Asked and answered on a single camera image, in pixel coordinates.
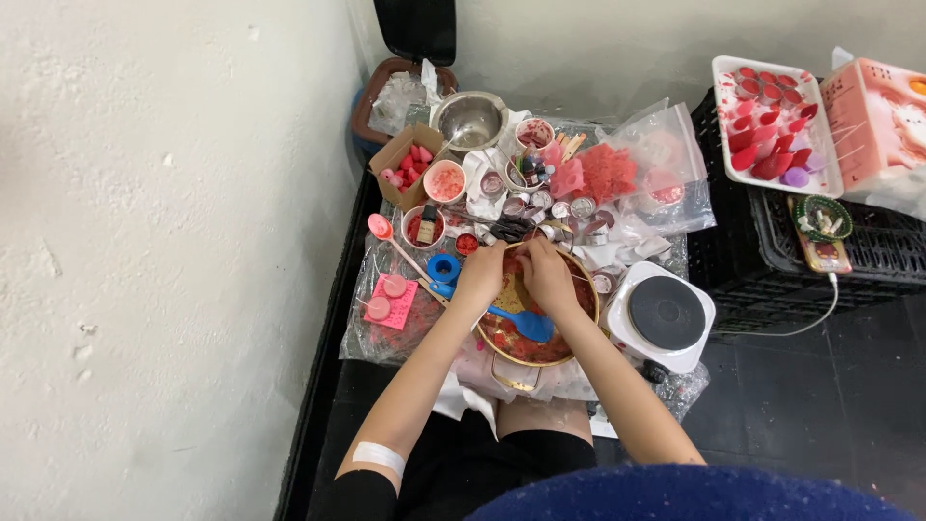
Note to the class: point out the group of small metal tins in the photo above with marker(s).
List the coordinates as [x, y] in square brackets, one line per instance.
[582, 208]

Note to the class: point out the clear zip bags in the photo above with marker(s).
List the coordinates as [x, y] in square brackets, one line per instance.
[669, 155]

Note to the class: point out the white plastic tray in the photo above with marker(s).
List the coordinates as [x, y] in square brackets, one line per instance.
[825, 177]

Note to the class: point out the heap of red wax pieces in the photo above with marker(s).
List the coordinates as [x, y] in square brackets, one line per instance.
[608, 172]

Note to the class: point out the white cup with red wax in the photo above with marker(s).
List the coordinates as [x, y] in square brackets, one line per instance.
[412, 231]

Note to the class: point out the pink round candle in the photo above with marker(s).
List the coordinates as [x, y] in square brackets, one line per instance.
[378, 309]
[395, 286]

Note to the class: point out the person's black shorts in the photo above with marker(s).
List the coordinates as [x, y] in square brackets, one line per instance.
[463, 470]

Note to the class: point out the person's blue top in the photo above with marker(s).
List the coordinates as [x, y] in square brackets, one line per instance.
[687, 496]

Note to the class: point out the person's leg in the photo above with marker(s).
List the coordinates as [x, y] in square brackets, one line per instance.
[542, 418]

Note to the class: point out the brown bin with black lid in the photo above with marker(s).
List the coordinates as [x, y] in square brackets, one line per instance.
[416, 43]

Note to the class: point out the pink silicone mold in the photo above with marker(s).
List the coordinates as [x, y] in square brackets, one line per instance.
[566, 178]

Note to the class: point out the person's right hand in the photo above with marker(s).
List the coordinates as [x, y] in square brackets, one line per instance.
[551, 283]

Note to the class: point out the steel mixing bowl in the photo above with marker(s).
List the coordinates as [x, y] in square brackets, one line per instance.
[470, 119]

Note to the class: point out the clear plastic sheet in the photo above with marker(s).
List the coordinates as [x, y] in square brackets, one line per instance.
[376, 347]

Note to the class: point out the person's right fingers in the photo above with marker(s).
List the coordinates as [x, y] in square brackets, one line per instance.
[528, 255]

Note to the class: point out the person's left fingers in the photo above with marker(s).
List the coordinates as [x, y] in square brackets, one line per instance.
[498, 253]

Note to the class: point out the white paper under pot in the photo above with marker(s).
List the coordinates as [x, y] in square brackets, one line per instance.
[463, 398]

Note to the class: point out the red-stained white cup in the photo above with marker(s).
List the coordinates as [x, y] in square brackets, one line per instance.
[535, 134]

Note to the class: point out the black scissors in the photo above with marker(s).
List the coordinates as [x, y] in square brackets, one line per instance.
[510, 228]

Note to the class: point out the small cup of red flakes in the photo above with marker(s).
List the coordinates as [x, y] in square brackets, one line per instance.
[467, 244]

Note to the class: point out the black plastic crates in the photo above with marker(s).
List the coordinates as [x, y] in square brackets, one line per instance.
[745, 246]

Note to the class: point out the pink plastic spoon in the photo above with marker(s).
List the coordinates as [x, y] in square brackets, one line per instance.
[381, 227]

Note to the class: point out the blue silicone spatula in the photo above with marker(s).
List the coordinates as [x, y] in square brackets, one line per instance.
[524, 324]

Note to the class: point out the phone in printed case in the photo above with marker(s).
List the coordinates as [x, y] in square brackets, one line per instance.
[828, 257]

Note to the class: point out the cardboard box of pink pieces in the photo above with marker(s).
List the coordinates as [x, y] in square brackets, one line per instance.
[396, 160]

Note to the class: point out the blue tape roll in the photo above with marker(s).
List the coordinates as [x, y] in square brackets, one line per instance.
[443, 268]

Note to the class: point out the person's left hand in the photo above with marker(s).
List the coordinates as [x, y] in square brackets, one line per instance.
[479, 278]

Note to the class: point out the pink carton box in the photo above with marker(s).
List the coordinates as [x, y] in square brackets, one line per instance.
[879, 119]

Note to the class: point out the white electric hot plate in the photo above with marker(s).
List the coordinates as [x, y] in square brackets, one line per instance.
[665, 315]

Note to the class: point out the white cup with pink wax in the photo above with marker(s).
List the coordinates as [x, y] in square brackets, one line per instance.
[445, 182]

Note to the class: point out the green patterned bowl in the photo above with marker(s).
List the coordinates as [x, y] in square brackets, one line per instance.
[822, 218]

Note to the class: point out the crumpled white tissues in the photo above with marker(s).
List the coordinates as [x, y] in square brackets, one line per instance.
[479, 170]

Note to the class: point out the cup of small dye bottles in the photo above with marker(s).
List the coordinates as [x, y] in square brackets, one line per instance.
[534, 170]

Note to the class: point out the group of red candles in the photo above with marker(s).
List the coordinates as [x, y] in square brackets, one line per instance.
[770, 137]

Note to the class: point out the brown glass bottle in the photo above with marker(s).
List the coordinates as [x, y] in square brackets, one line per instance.
[427, 226]

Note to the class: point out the bundle of wooden sticks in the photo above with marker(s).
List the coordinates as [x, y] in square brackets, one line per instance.
[573, 145]

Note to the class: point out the gold pot with red wax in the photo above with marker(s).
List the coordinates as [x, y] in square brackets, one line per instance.
[539, 347]

